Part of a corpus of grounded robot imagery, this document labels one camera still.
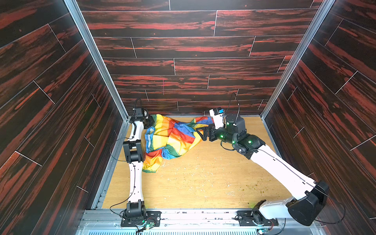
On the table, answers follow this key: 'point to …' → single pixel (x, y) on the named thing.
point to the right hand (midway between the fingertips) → (205, 125)
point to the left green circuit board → (150, 225)
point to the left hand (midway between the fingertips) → (155, 121)
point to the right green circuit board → (262, 230)
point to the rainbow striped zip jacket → (167, 139)
